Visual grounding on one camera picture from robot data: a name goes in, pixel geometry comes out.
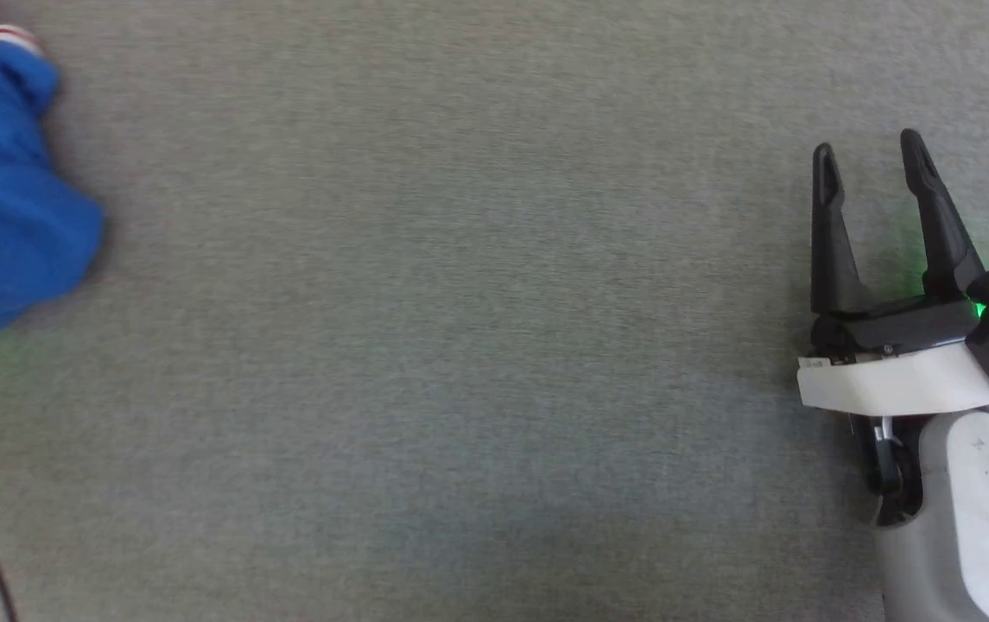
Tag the blue garment with white-red trim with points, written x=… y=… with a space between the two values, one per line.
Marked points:
x=2 y=199

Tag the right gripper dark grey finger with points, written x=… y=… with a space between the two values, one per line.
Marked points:
x=941 y=233
x=829 y=250

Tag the grey fabric sofa cushion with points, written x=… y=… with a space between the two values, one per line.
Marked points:
x=459 y=345

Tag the grey-white right robot arm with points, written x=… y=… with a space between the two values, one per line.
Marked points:
x=978 y=527

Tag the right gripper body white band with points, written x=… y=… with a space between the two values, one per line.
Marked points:
x=891 y=380

